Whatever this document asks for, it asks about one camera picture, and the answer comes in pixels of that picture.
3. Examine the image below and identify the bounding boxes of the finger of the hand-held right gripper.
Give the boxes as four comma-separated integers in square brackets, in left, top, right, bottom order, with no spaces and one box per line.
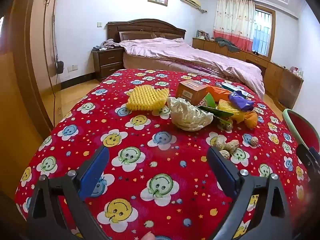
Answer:
[309,147,320,170]
[296,144,316,180]

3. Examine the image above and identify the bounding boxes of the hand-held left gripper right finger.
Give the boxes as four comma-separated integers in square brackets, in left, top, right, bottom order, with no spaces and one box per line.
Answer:
[207,146,294,240]

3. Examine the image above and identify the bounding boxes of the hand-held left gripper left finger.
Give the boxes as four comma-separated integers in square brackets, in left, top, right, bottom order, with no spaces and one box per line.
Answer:
[26,145,112,240]

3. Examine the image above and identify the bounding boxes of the red bucket with green rim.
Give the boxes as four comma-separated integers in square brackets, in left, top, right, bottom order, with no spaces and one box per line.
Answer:
[282,109,320,155]

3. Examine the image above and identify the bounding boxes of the orange yellow plastic bag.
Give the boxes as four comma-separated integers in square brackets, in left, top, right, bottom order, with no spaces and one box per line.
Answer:
[234,110,258,130]

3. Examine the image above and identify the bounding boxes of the small yellow foam net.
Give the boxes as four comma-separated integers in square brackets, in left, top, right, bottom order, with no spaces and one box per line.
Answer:
[217,99,238,117]

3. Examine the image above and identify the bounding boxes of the green snack packet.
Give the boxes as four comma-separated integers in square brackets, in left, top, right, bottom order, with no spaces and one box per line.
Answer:
[197,92,234,117]

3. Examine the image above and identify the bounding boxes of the purple plastic wrapper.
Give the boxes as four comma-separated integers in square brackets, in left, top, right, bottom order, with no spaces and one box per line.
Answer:
[228,90,255,112]

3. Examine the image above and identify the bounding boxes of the orange snack packet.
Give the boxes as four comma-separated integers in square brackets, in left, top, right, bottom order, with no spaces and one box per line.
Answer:
[207,85,232,103]

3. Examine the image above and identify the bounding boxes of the orange cardboard box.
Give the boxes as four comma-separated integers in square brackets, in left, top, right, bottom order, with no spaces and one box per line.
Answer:
[176,80,209,105]

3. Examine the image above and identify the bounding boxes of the large yellow foam net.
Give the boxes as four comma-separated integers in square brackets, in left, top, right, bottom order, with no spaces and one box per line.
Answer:
[126,85,169,112]

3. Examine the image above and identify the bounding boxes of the red smiley flower blanket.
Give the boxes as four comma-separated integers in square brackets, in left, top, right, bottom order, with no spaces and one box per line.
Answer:
[14,68,312,240]

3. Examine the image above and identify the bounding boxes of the white and red bags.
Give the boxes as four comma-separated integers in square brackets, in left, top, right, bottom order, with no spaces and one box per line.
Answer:
[290,66,304,78]

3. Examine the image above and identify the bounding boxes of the long light wooden cabinet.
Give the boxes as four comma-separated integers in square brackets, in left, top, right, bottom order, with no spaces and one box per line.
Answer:
[192,37,304,110]

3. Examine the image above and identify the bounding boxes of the dark wooden nightstand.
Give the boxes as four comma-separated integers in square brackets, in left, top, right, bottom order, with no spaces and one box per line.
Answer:
[91,47,125,82]

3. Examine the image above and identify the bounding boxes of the wooden wardrobe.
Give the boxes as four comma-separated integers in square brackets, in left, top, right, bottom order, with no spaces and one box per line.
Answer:
[0,0,63,205]

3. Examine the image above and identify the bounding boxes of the pink quilt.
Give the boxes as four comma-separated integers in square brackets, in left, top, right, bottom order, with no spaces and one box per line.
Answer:
[119,37,265,99]

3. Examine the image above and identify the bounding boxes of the grey clothes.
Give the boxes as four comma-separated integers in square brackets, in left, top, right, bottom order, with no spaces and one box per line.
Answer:
[214,37,240,53]

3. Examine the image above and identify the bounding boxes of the pile of clothes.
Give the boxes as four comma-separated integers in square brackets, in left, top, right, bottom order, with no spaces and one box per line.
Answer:
[93,39,120,50]

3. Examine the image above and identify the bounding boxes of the barred window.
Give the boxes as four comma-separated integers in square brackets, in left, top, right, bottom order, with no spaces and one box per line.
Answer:
[252,5,275,57]

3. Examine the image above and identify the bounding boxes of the white and red curtain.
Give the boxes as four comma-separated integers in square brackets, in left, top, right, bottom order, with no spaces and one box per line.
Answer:
[213,0,255,52]

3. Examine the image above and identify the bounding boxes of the dark wooden bed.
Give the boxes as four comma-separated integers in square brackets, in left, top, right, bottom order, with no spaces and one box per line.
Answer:
[106,19,265,100]

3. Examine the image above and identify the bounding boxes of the hanging black cable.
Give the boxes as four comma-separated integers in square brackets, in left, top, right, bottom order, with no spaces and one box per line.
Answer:
[49,15,60,120]

